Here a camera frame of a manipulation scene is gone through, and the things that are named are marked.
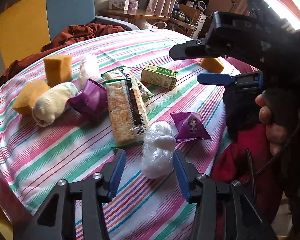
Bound wooden desk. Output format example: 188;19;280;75
99;9;196;30

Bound striped bed sheet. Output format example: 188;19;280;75
0;29;228;239

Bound yellow sponge block front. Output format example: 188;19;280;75
13;80;50;116

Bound cracker pack green ends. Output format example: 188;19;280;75
103;79;149;148

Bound purple cartoon snack packet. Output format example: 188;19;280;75
170;112;212;142

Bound yellow sponge block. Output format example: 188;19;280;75
43;55;72;87
13;80;50;116

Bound grey yellow blue headboard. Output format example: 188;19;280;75
0;0;95;68

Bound rust red blanket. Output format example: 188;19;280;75
0;22;125;87

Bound white plastic bag ball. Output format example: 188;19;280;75
140;121;176;179

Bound person right hand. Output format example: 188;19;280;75
255;94;288;156

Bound cream sock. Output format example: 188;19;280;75
32;82;78;127

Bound small yellow sponge far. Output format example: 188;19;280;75
199;57;224;74

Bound green small carton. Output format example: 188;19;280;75
140;63;178;90

